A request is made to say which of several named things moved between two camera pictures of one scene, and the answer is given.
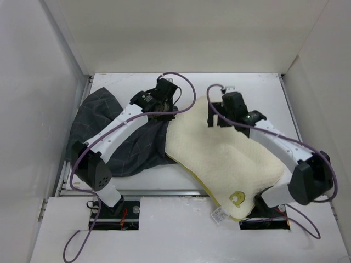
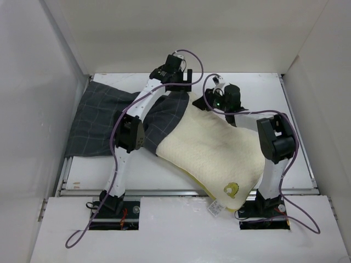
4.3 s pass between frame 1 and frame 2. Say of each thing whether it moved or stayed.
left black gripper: moved
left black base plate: stayed
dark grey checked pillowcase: moved
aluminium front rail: stayed
